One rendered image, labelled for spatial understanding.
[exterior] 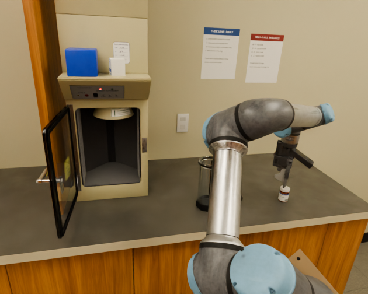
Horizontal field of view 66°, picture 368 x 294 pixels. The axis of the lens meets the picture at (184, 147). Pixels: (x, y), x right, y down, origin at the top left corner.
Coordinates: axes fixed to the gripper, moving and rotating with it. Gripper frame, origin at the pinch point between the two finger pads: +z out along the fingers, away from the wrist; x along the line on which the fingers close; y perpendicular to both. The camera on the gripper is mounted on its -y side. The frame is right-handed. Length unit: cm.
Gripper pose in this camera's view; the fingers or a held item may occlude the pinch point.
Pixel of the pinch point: (285, 182)
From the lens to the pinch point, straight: 143.8
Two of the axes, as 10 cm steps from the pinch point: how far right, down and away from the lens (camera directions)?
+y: -9.1, -2.0, 3.7
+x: -4.2, 3.3, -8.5
